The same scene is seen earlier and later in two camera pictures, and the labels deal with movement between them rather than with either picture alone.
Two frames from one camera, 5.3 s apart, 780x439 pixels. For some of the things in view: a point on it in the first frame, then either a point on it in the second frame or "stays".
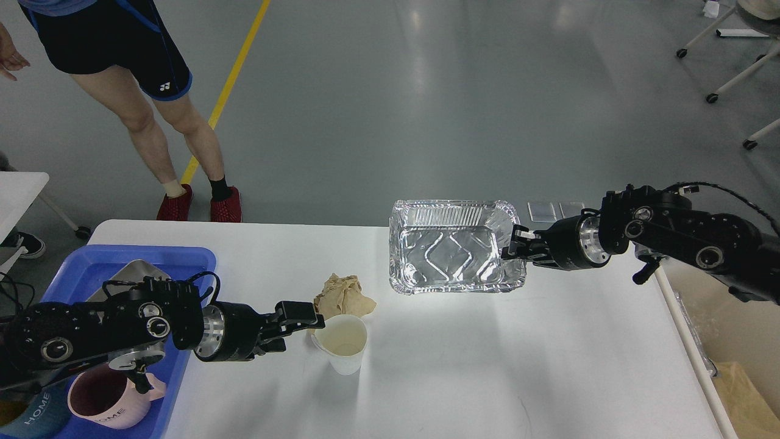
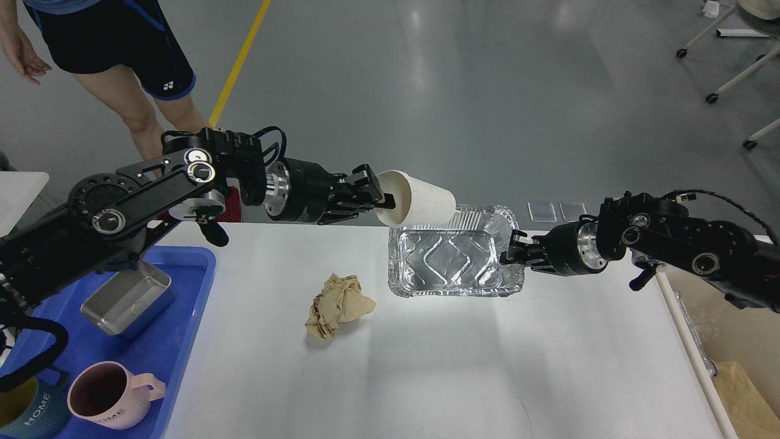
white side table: [18, 191] stays
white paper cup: [342, 341] to [417, 202]
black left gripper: [230, 331] to [298, 190]
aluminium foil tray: [452, 246] stays
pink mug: [108, 397] stays
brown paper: [343, 296] stays
